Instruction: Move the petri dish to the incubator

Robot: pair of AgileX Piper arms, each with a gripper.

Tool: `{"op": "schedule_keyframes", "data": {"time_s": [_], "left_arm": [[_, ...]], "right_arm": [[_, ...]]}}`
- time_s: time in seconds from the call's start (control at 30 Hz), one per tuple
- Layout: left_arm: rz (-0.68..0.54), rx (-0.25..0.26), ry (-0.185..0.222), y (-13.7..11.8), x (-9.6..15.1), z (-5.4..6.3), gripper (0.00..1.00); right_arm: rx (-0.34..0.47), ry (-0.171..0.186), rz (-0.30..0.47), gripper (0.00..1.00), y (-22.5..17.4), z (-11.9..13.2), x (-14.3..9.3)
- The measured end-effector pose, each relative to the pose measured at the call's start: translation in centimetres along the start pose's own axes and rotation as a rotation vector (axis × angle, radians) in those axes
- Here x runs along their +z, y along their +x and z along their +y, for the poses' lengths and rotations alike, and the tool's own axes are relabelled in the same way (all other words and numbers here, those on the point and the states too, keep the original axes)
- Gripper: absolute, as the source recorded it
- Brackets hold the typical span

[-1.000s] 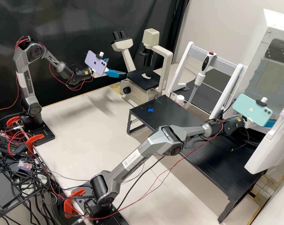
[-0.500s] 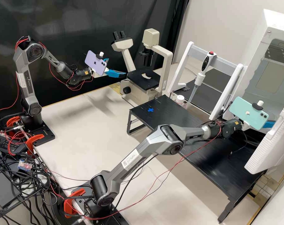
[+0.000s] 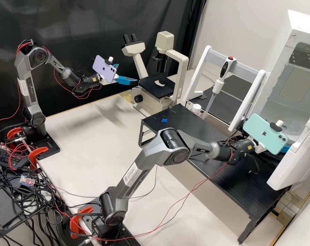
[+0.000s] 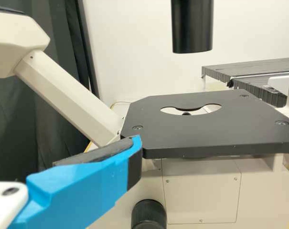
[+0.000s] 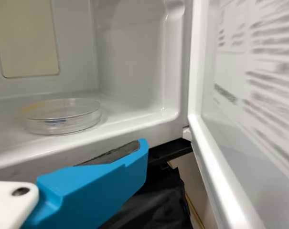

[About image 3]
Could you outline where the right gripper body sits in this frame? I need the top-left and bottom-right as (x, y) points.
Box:
(255, 142), (269, 154)

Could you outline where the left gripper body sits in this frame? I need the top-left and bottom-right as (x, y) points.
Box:
(100, 74), (120, 84)

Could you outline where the incubator door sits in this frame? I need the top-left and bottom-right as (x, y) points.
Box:
(266, 104), (310, 191)

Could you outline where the petri dish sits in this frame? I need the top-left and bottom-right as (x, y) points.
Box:
(278, 120), (307, 139)

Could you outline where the white incubator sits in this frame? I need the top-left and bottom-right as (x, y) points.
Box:
(252, 10), (310, 144)

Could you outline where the cream microscope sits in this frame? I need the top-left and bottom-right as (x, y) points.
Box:
(120, 30), (190, 116)

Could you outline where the white pipette stand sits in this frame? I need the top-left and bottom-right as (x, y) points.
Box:
(182, 45), (267, 133)

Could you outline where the pipette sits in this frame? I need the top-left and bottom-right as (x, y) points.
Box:
(203, 55), (237, 120)

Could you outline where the orange clamp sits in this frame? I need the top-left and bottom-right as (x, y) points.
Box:
(69, 206), (92, 239)
(6, 129), (24, 144)
(28, 146), (49, 170)

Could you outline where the black power adapter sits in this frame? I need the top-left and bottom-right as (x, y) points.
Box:
(0, 147), (30, 169)

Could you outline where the small circuit board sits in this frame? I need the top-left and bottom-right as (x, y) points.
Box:
(18, 174), (34, 186)

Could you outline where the black box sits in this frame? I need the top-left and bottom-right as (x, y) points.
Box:
(0, 189), (24, 229)

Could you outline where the left wrist camera phone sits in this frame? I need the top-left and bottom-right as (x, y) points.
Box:
(92, 55), (119, 84)

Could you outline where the wrist camera phone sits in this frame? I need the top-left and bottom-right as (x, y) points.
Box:
(92, 55), (119, 84)
(243, 113), (289, 155)

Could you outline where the right wrist camera phone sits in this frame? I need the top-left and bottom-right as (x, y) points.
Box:
(243, 113), (289, 155)

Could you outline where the red wire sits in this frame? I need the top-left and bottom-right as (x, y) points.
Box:
(75, 153), (234, 237)

